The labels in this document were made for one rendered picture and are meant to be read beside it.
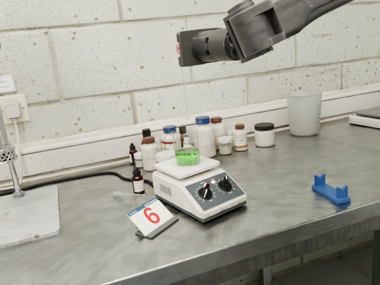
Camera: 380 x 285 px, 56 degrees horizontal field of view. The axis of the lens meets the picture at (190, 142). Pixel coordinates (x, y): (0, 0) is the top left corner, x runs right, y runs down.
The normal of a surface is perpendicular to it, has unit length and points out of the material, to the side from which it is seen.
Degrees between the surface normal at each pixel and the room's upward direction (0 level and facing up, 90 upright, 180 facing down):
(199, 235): 0
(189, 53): 90
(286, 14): 86
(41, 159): 90
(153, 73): 90
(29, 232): 0
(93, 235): 0
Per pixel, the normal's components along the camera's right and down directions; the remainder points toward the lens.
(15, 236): -0.10, -0.96
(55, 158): 0.35, 0.22
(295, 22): -0.02, 0.19
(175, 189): -0.81, 0.23
